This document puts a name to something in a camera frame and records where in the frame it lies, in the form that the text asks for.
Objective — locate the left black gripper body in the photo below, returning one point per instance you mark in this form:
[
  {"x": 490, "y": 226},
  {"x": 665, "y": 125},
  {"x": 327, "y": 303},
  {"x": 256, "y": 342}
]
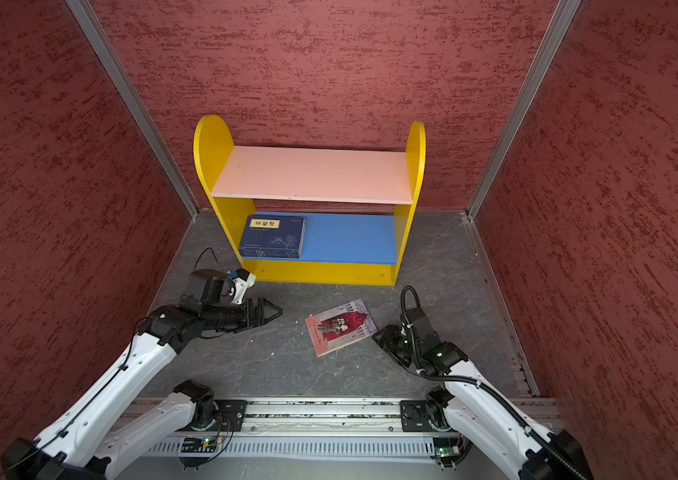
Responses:
[{"x": 241, "y": 315}]

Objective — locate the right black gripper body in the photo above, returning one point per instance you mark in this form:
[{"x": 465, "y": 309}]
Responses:
[{"x": 400, "y": 348}]

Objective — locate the red pink picture book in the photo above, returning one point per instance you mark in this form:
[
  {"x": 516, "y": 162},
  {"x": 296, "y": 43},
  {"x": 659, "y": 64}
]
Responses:
[{"x": 341, "y": 326}]

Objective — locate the blue book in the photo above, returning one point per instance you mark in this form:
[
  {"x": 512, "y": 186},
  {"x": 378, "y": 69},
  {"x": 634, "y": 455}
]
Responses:
[{"x": 273, "y": 236}]

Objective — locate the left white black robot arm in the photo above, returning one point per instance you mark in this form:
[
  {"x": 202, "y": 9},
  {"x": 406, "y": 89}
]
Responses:
[{"x": 83, "y": 442}]

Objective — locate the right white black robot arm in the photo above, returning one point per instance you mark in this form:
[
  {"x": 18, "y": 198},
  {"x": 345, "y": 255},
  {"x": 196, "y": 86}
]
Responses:
[{"x": 519, "y": 446}]

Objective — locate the right controller board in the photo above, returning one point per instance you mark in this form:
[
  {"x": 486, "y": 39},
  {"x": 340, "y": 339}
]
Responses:
[{"x": 446, "y": 450}]

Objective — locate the controller board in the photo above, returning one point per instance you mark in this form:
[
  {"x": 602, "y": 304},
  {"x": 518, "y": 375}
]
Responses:
[
  {"x": 198, "y": 446},
  {"x": 446, "y": 450}
]

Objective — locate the yellow pink blue bookshelf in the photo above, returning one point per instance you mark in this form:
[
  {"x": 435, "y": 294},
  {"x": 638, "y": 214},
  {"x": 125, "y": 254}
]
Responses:
[{"x": 337, "y": 248}]

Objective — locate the left controller board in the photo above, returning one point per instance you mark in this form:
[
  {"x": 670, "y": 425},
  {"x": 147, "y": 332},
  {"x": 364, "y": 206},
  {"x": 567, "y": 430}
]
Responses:
[{"x": 198, "y": 446}]

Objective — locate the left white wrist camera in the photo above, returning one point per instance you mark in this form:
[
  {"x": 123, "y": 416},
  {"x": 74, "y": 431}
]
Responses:
[{"x": 240, "y": 281}]

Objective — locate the left corner aluminium post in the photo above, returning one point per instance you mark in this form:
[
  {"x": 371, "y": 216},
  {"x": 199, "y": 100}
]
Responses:
[{"x": 87, "y": 20}]

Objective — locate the corner aluminium post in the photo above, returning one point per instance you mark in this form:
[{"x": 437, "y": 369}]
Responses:
[
  {"x": 87, "y": 20},
  {"x": 555, "y": 32}
]

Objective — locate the right corner aluminium post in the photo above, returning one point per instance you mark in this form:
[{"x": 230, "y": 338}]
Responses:
[{"x": 555, "y": 32}]

